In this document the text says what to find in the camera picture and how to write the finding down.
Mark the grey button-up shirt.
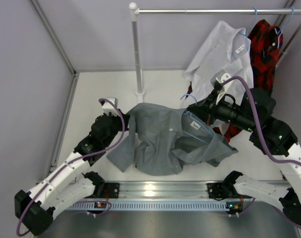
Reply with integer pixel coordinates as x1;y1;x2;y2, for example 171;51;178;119
107;103;238;176

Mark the blue hanger under white shirt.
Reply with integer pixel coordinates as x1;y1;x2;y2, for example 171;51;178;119
233;7;258;60

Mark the red black plaid shirt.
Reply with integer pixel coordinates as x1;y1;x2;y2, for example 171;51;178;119
186;19;284;143

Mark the silver clothes rack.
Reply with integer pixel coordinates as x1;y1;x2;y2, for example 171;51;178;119
129;0;301;103

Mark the blue hanger under plaid shirt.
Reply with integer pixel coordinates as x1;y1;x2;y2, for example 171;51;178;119
262;6;295;57

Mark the white collared shirt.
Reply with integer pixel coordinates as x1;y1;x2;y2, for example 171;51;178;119
182;21;254;107

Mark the light blue wire hanger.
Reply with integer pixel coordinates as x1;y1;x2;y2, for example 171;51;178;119
180;93;214;138

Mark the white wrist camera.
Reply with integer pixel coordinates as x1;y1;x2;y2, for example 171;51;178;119
100;97;118;116
210;70;231;105

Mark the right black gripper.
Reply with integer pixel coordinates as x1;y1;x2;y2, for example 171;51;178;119
188;89;257;133

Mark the aluminium mounting rail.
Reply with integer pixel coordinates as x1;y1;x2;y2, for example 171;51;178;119
73;180;290;201

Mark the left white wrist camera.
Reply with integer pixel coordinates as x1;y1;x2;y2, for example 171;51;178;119
100;97;118;116

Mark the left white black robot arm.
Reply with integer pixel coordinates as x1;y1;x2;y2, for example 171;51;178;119
14;113;130;237

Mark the grey slotted cable duct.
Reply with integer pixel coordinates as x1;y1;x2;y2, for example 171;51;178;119
68;201;229;211

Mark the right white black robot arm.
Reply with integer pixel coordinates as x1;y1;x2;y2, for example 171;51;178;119
187;88;301;226

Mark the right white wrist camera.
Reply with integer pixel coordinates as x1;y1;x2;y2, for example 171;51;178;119
210;70;231;105

